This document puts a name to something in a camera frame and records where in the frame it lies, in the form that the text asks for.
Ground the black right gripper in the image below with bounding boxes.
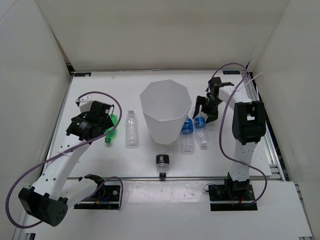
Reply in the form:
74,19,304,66
193,95,223,124

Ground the green plastic soda bottle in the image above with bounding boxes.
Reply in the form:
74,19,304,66
104,114,118,146

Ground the clear bottle blue label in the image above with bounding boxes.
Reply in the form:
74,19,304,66
194,114,208,150

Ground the clear unlabeled plastic bottle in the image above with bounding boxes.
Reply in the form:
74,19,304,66
125,108,139,149

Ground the blue Pocari Sweat bottle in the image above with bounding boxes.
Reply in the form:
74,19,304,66
180,116,195,155

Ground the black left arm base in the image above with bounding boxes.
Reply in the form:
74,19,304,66
73,176,124,210

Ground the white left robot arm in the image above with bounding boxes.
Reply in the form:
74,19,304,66
18,100,114,227

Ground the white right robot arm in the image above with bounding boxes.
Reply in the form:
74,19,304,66
192,77,266,200

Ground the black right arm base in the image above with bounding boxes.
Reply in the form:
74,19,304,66
203,177,258,212

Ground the white octagonal plastic bin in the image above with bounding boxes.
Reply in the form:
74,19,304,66
140,79,192,145

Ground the clear bottle black label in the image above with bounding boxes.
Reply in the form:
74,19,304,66
156,151,170,181

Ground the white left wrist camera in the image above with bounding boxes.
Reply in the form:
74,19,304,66
75,95,93,113

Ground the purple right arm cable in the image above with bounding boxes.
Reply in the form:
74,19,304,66
209,62,268,207

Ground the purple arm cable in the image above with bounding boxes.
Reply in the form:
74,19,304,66
5,91,123,228
209,62,268,207

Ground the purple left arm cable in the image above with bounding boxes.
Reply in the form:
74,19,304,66
5,91,123,228

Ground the aluminium table edge rail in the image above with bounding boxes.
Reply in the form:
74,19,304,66
67,176,226,181

